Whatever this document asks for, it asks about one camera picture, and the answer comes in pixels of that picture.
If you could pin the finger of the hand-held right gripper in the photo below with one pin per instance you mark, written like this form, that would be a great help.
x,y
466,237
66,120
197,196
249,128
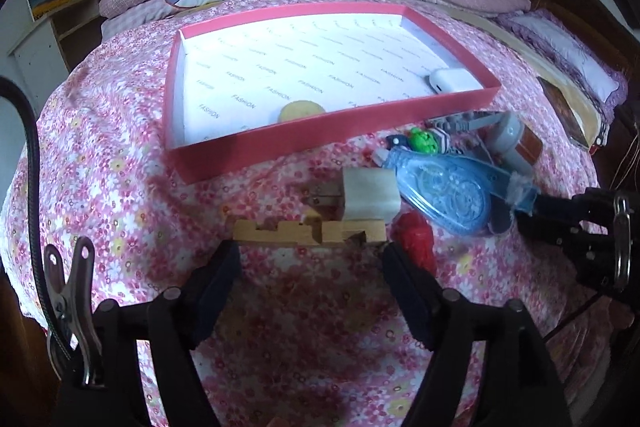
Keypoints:
x,y
555,209
545,229

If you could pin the white charger plug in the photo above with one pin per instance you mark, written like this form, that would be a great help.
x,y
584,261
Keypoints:
x,y
370,197

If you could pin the white earbuds case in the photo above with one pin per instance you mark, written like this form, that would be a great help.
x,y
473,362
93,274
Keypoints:
x,y
452,82

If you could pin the pink shallow cardboard box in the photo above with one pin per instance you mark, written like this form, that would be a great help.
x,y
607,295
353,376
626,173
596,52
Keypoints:
x,y
325,52

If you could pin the round yellow sponge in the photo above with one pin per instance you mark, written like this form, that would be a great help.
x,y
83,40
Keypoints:
x,y
301,109

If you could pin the blue correction tape dispenser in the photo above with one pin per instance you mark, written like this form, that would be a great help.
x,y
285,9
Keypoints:
x,y
450,192

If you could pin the grey round disc part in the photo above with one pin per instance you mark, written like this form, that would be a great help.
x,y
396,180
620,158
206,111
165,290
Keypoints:
x,y
505,139

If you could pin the metal spring clip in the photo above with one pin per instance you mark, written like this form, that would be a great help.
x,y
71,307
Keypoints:
x,y
75,307

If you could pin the dark picture book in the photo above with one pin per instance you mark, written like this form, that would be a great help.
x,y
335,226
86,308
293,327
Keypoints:
x,y
562,112

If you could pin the purple frilled pillow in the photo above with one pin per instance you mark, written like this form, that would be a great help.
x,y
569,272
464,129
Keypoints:
x,y
565,52

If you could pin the pink floral bedsheet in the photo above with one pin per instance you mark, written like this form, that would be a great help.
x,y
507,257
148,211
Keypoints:
x,y
125,167

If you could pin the white bookshelf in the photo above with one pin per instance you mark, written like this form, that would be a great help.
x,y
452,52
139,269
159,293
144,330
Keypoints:
x,y
35,52

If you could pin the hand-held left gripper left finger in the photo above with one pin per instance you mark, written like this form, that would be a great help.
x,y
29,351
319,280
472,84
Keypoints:
x,y
220,292

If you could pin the red crinkled toy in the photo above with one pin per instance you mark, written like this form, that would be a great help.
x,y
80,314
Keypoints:
x,y
415,237

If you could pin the notched wooden block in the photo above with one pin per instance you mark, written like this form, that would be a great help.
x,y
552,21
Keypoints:
x,y
280,232

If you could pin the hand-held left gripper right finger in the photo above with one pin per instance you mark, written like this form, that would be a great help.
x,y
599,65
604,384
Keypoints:
x,y
407,292

